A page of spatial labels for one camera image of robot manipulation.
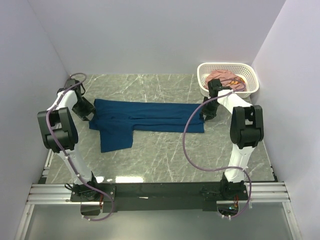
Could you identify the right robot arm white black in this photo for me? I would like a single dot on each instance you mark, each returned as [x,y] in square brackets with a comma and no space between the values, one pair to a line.
[246,129]

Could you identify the aluminium rail at table edge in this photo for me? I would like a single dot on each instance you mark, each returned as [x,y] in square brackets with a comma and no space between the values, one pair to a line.
[47,162]

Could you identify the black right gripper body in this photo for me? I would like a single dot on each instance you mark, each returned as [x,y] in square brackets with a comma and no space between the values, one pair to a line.
[210,109]

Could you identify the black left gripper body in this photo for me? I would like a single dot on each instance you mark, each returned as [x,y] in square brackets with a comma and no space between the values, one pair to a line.
[83,108]

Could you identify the blue printed t-shirt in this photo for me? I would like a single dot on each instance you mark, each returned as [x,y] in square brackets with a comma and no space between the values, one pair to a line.
[116,121]

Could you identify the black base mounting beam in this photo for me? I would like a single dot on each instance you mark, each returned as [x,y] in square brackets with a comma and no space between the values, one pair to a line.
[161,196]

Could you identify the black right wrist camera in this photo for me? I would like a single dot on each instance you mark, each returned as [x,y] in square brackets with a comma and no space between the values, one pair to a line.
[214,86]

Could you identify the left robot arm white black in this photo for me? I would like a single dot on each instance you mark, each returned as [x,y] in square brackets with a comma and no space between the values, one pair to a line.
[80,172]

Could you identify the pink t-shirt in basket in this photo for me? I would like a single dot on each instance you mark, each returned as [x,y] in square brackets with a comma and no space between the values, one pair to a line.
[227,79]

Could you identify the white perforated plastic basket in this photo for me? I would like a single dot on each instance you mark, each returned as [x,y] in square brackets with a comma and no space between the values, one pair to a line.
[242,70]

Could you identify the aluminium front frame rail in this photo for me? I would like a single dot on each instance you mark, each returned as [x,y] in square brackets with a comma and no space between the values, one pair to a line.
[57,194]

